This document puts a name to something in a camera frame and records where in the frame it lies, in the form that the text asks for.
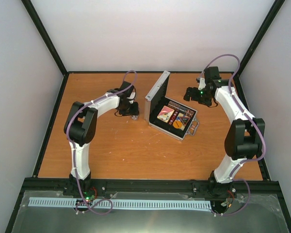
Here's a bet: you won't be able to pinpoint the red playing card deck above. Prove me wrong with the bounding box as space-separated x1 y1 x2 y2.
157 106 175 123

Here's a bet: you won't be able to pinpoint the aluminium poker case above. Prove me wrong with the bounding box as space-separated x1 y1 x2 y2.
144 71 199 141

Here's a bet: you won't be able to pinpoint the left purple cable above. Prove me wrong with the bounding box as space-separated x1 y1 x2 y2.
65 70 138 215

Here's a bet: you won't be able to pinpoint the poker chips in case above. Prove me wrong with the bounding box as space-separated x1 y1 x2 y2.
184 109 195 117

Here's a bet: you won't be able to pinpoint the blue gold card deck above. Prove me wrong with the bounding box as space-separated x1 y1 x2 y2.
173 113 191 131

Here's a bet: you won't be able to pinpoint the purple cable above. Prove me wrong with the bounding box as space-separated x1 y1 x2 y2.
65 70 138 215
201 53 267 216

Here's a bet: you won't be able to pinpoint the black front rail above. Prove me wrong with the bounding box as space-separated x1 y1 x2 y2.
63 179 214 195

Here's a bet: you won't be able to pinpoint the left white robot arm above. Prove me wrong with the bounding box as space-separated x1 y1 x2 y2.
64 81 139 196

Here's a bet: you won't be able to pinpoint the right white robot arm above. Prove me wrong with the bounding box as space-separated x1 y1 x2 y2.
183 67 265 198

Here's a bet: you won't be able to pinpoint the light blue cable duct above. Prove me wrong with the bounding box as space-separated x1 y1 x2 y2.
28 197 211 212

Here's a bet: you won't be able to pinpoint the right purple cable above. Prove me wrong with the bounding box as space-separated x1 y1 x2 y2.
201 53 267 216

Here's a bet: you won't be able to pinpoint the orange button in case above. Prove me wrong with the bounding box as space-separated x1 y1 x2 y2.
173 120 183 129

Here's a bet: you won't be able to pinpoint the clear dealer puck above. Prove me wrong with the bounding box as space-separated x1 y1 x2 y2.
158 111 170 122

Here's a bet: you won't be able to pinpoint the red dice row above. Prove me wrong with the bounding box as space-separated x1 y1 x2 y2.
168 110 178 125

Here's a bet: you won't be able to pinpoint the black red triangle button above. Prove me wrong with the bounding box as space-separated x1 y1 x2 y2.
177 115 191 125

